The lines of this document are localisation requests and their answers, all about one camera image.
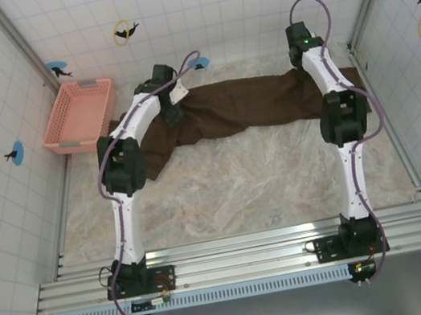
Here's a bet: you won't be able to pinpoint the small orca yellow ring sticker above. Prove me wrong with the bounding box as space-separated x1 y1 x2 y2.
111 16 144 47

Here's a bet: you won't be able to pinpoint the aluminium front rail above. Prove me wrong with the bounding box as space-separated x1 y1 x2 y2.
29 201 421 315

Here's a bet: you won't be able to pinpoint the pink plastic basket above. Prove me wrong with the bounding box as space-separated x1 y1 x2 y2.
33 73 127 161

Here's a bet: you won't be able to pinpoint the small circuit board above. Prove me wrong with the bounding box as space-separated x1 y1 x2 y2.
130 291 173 315
346 257 378 280

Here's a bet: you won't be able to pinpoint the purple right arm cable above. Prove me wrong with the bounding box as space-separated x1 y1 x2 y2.
286 0 414 291

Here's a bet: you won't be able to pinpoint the brown long pants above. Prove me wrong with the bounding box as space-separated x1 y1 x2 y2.
102 55 380 189

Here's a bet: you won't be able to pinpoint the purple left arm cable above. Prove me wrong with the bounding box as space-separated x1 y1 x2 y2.
72 48 246 315

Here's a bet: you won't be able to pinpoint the slotted cable duct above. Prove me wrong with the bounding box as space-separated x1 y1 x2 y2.
53 261 358 315

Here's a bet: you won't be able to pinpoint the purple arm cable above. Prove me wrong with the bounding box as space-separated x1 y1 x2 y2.
286 0 414 291
72 48 246 315

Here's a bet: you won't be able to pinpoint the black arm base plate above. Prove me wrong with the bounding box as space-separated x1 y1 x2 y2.
103 262 180 304
312 224 392 267

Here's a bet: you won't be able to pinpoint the blue oval diver sticker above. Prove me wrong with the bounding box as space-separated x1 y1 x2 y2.
1 139 28 168

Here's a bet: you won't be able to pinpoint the blue oval shark sticker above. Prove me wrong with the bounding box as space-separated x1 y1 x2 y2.
44 58 74 83

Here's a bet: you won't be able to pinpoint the aluminium side rail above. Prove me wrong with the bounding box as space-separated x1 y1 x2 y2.
348 35 421 223
35 151 92 277

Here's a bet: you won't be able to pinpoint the blue oval fin sticker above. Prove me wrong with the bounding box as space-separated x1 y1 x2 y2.
188 55 212 72

